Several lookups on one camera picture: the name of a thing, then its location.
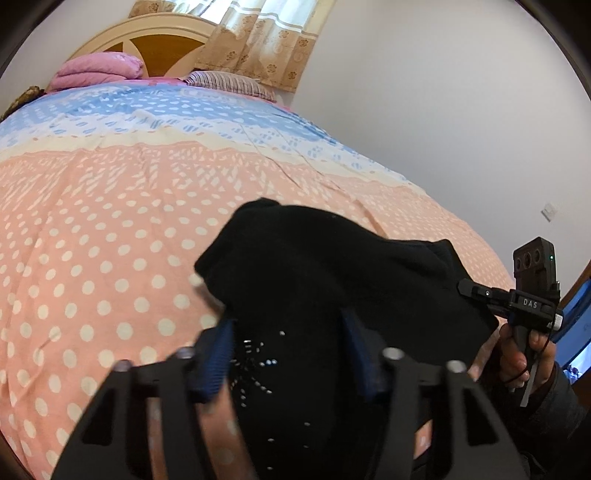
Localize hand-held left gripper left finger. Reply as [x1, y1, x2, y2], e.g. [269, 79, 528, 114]
[50, 318, 236, 480]

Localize blue printed object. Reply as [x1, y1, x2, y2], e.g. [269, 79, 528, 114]
[553, 282, 591, 385]

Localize brown fuzzy object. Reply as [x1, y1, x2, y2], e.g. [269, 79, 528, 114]
[0, 85, 47, 122]

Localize striped pillow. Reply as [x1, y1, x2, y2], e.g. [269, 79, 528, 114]
[184, 71, 277, 103]

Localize person's right hand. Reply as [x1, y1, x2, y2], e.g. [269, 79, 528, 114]
[499, 324, 561, 394]

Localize brown wooden furniture edge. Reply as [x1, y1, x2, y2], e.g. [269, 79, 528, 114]
[558, 272, 591, 309]

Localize black pants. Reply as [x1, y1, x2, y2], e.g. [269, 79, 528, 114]
[194, 198, 502, 480]

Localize pink blue dotted bedspread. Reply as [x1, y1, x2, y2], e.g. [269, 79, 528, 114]
[0, 76, 518, 480]

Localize wooden bed headboard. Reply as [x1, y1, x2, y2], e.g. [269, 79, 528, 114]
[67, 12, 219, 79]

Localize pink folded quilt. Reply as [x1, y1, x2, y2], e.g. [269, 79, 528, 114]
[48, 52, 145, 92]

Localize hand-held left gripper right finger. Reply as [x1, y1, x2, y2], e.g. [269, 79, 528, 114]
[339, 307, 532, 480]

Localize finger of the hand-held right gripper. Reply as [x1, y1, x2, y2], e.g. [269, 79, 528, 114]
[457, 278, 511, 317]

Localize person's right forearm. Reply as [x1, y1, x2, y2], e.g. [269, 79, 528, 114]
[485, 360, 591, 480]

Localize beige patterned curtain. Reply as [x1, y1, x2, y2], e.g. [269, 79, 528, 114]
[129, 0, 336, 95]

